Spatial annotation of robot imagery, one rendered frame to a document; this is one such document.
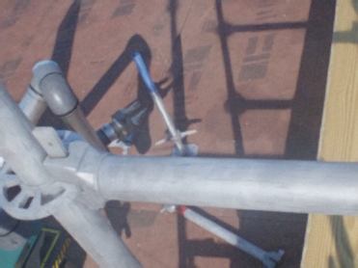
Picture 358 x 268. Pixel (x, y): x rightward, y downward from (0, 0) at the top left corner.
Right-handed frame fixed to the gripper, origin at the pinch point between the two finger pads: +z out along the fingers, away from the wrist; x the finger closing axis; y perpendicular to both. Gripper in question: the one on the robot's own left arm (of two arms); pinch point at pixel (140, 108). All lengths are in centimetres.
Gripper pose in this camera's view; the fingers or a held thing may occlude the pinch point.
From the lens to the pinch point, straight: 254.7
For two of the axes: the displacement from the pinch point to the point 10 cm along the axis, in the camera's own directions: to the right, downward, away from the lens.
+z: 7.5, -6.1, 2.4
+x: -5.8, -4.6, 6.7
